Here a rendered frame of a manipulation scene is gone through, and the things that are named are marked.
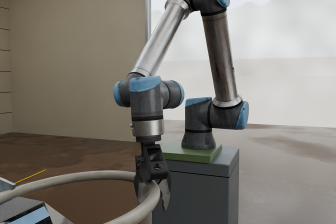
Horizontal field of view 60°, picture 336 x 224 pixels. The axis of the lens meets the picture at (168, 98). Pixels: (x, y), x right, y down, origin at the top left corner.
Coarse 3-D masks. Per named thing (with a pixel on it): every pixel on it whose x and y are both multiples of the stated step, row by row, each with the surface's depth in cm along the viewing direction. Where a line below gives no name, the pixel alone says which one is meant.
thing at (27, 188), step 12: (36, 180) 92; (48, 180) 93; (60, 180) 94; (72, 180) 96; (84, 180) 97; (132, 180) 90; (144, 180) 84; (0, 192) 83; (12, 192) 85; (24, 192) 88; (156, 192) 72; (144, 204) 65; (156, 204) 69; (120, 216) 59; (132, 216) 60; (144, 216) 63
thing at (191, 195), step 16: (176, 160) 145; (224, 160) 143; (176, 176) 145; (192, 176) 143; (208, 176) 140; (224, 176) 137; (160, 192) 149; (176, 192) 146; (192, 192) 143; (208, 192) 140; (224, 192) 137; (160, 208) 149; (176, 208) 146; (192, 208) 143; (208, 208) 141; (224, 208) 138
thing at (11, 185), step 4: (0, 180) 86; (4, 180) 86; (0, 184) 86; (4, 184) 86; (8, 184) 86; (12, 184) 85; (0, 188) 86; (4, 188) 86; (8, 188) 86; (12, 188) 85; (8, 200) 85; (0, 204) 83
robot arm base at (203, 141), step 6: (186, 132) 158; (192, 132) 155; (198, 132) 154; (204, 132) 154; (210, 132) 157; (186, 138) 156; (192, 138) 154; (198, 138) 153; (204, 138) 153; (210, 138) 155; (186, 144) 155; (192, 144) 153; (198, 144) 152; (204, 144) 152; (210, 144) 154
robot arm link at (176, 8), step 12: (168, 0) 124; (180, 0) 122; (168, 12) 119; (180, 12) 121; (168, 24) 115; (156, 36) 110; (168, 36) 113; (144, 48) 108; (156, 48) 107; (144, 60) 103; (156, 60) 105; (132, 72) 99; (144, 72) 100; (120, 84) 97; (120, 96) 96
